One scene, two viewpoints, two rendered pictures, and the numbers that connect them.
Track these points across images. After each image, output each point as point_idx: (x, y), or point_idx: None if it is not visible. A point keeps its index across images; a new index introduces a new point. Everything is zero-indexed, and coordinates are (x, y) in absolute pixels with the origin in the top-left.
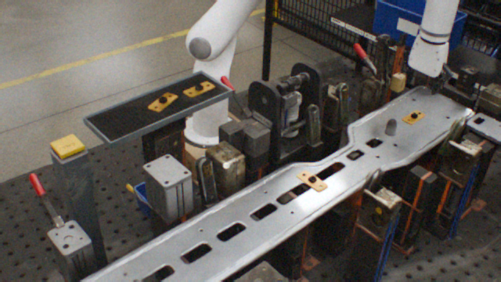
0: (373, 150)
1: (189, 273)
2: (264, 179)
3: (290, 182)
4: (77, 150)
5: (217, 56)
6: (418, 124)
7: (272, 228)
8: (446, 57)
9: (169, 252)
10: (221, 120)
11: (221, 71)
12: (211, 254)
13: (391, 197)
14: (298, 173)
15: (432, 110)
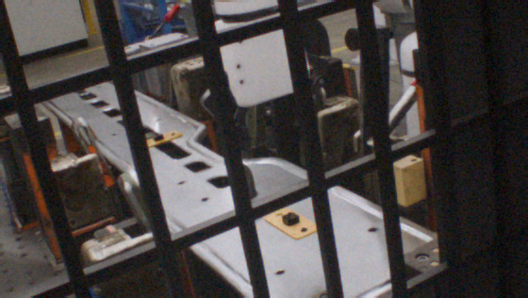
0: (201, 179)
1: (78, 105)
2: (179, 115)
3: (165, 129)
4: (189, 0)
5: (379, 4)
6: (264, 227)
7: (100, 127)
8: (227, 61)
9: (108, 95)
10: (413, 128)
11: (412, 43)
12: (91, 108)
13: (57, 162)
14: (180, 132)
15: (316, 252)
